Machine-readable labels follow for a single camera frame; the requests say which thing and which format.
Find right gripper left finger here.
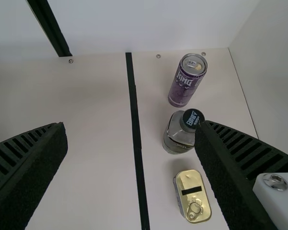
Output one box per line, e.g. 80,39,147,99
0,121,69,230

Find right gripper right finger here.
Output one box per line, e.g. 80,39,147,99
193,120,288,230

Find rectangular gold tin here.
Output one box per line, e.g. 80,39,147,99
172,169,212,225

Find dark coffee bottle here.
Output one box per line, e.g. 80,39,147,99
162,108,206,155

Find purple can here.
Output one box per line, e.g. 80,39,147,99
167,53,208,107

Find black strip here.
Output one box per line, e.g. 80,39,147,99
125,52,151,230

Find black post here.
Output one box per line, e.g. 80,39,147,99
26,0,73,58

